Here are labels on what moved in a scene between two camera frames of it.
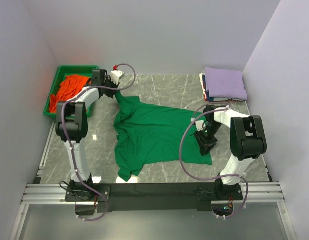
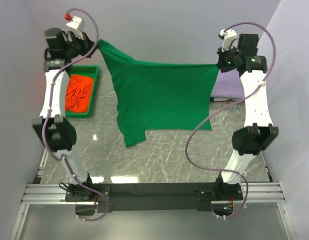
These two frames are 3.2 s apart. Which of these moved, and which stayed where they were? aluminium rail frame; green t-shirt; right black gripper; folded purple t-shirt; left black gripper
Moved: left black gripper; green t-shirt; right black gripper
Stayed: folded purple t-shirt; aluminium rail frame
